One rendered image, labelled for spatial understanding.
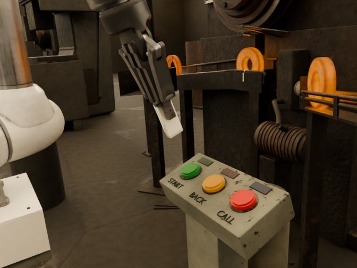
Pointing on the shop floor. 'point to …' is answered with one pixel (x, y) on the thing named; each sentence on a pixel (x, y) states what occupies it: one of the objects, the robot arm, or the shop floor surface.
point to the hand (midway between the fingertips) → (168, 117)
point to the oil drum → (192, 53)
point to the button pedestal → (225, 216)
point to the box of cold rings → (64, 88)
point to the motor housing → (279, 152)
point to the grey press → (76, 44)
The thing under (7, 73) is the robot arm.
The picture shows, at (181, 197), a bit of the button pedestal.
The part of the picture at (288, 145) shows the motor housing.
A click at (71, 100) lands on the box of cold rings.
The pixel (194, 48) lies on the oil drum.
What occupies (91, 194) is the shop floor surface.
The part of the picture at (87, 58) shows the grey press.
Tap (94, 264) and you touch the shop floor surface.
